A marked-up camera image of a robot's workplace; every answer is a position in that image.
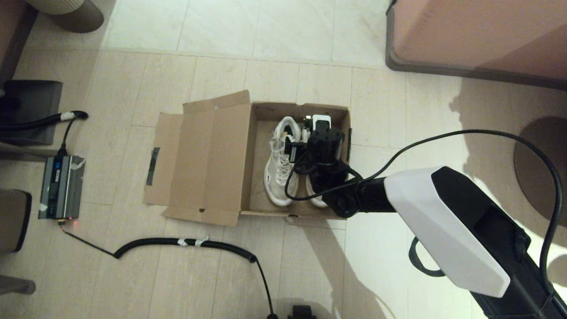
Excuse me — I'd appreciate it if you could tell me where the beige ribbed round stool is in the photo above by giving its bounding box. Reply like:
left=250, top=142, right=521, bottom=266
left=24, top=0, right=105, bottom=34

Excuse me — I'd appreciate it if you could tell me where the black coiled cable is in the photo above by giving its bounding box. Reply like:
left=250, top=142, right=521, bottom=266
left=59, top=220, right=279, bottom=319

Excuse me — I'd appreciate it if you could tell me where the robot base chassis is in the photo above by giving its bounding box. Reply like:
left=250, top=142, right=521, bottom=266
left=287, top=305, right=318, bottom=319

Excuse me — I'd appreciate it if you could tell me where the grey power inverter box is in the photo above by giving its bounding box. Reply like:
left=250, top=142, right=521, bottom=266
left=38, top=155, right=85, bottom=220

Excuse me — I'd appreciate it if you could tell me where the dark grey square box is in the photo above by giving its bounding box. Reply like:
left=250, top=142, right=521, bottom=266
left=0, top=81, right=63, bottom=146

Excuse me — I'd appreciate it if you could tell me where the round brown table base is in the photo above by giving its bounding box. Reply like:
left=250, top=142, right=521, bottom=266
left=514, top=117, right=567, bottom=227

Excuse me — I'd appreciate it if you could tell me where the white sneaker orange logo print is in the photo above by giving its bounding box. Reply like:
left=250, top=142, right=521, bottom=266
left=301, top=116, right=329, bottom=209

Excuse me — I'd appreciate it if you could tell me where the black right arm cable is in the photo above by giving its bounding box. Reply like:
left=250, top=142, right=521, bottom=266
left=285, top=128, right=564, bottom=284

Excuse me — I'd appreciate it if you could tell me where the brown stool black rim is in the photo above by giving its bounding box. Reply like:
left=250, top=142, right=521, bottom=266
left=0, top=190, right=32, bottom=254

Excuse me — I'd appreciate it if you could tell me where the black corrugated hose cable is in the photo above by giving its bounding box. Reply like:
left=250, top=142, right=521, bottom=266
left=0, top=111, right=89, bottom=156

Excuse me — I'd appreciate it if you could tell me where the pink sofa grey base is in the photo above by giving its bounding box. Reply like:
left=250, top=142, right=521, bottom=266
left=385, top=0, right=567, bottom=91

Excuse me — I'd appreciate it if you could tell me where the brown wooden furniture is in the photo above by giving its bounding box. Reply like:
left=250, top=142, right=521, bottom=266
left=0, top=0, right=39, bottom=82

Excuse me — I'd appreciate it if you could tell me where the short black cable loop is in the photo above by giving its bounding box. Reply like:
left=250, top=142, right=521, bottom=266
left=408, top=237, right=446, bottom=278

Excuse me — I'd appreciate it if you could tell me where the brown cardboard shoe box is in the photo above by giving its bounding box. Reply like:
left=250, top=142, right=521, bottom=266
left=143, top=90, right=353, bottom=227

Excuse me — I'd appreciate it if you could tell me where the grey furniture leg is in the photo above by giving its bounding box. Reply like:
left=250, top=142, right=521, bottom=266
left=0, top=275, right=37, bottom=296

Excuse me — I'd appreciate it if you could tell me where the white sneaker black logo print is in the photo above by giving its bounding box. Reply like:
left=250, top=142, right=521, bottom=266
left=264, top=116, right=304, bottom=207

